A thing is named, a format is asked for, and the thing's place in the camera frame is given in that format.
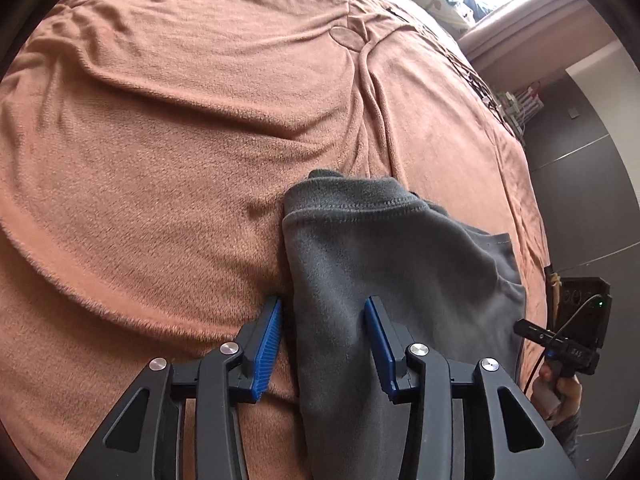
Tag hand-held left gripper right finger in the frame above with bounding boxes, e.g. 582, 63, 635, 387
363, 296, 581, 480

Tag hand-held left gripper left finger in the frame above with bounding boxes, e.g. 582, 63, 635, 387
65, 295, 283, 480

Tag grey fleece garment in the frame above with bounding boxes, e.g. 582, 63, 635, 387
280, 169, 529, 480

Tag person's right forearm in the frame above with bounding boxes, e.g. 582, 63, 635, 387
549, 411, 582, 462

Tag person's right hand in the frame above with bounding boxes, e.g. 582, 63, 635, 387
537, 360, 584, 429

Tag white rack on floor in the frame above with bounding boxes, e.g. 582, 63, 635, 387
494, 82, 545, 137

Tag brown fleece blanket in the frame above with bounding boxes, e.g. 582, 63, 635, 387
0, 0, 551, 480

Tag pink curtain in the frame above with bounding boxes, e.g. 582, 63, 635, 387
456, 0, 623, 83

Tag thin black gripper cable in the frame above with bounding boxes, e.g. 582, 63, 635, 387
520, 299, 603, 392

